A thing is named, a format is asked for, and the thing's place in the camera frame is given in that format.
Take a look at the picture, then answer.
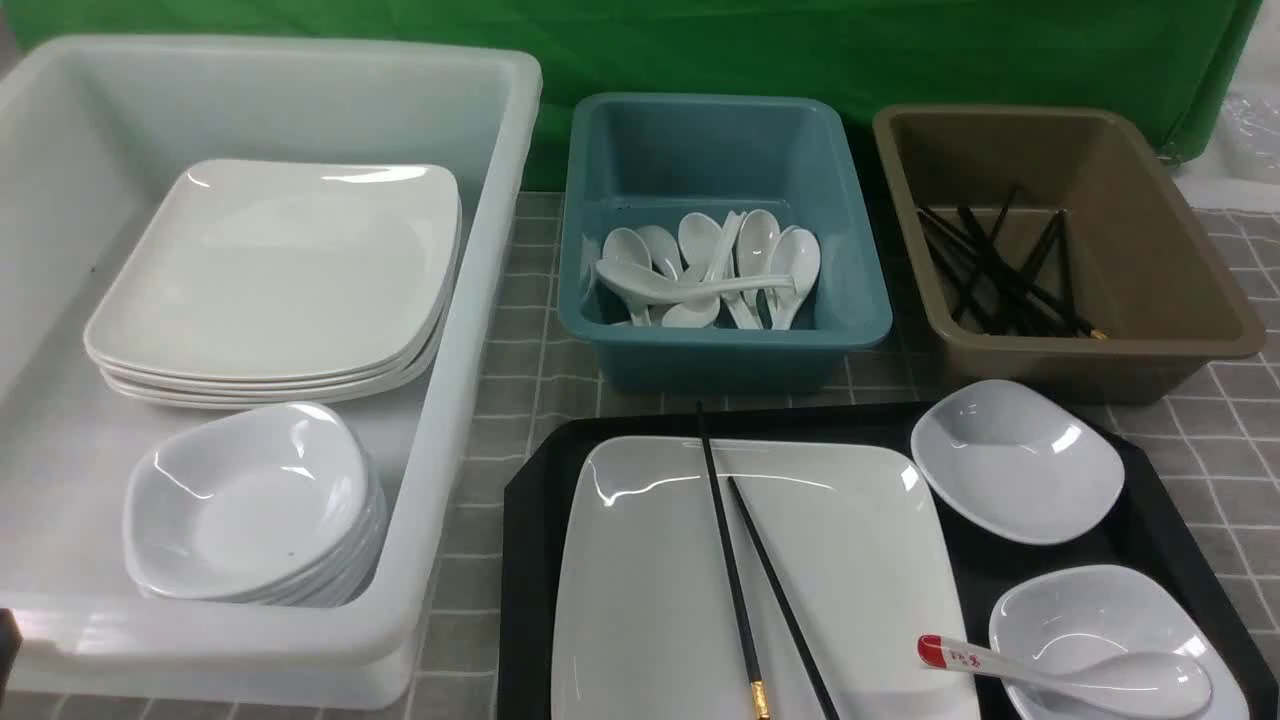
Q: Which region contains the large white rectangular plate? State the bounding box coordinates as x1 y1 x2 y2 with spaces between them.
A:
550 436 980 719

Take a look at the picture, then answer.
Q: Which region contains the black chopstick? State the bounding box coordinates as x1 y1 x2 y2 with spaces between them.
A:
694 400 773 719
727 477 840 720

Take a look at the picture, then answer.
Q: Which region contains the white bowl tray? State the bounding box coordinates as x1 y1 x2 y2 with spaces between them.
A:
910 379 1125 546
988 565 1249 719

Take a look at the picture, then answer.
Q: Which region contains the white spoon red handle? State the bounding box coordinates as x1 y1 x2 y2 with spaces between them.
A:
916 634 1213 719

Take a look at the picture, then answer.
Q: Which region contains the white spoon lying across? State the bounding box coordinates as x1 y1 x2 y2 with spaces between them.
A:
593 259 797 304

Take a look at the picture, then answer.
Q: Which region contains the white spoon far left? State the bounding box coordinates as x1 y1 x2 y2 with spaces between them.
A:
602 227 653 327

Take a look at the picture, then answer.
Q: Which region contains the white spoon far right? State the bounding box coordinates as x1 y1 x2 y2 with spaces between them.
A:
765 225 820 331

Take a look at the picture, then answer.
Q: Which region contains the teal plastic bin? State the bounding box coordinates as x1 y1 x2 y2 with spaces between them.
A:
558 94 893 396

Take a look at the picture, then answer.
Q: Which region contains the black chopsticks pile in bin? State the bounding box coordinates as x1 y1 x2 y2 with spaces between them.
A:
916 183 1108 340

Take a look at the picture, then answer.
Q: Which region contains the stack of white bowls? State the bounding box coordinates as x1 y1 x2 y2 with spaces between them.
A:
122 402 390 609

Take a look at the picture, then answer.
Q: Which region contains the large white plastic tub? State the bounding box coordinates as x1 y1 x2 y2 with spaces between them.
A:
3 35 543 710

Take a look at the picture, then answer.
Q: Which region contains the stack of white plates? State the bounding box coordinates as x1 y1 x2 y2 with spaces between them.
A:
83 158 465 410

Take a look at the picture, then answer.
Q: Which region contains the brown plastic bin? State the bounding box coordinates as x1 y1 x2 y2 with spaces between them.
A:
873 105 1265 404

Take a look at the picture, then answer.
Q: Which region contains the black serving tray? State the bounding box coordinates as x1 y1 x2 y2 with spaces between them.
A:
495 402 1277 719

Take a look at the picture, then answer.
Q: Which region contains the green backdrop cloth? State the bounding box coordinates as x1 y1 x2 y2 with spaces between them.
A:
3 1 1262 190

